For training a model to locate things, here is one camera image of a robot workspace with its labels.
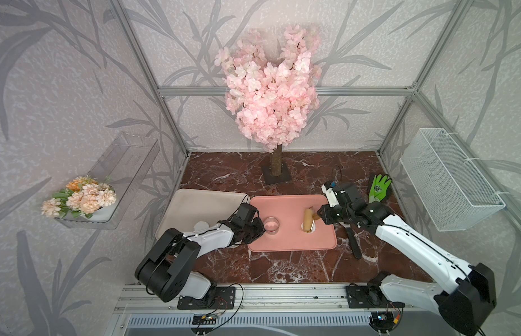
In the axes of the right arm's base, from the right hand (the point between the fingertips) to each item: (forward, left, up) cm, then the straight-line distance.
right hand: (320, 210), depth 80 cm
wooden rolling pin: (+2, +3, -9) cm, 9 cm away
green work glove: (+20, -35, -15) cm, 43 cm away
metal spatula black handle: (-11, -16, -15) cm, 24 cm away
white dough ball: (-4, +2, -9) cm, 10 cm away
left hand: (-2, +21, -14) cm, 25 cm away
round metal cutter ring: (0, +19, -15) cm, 24 cm away
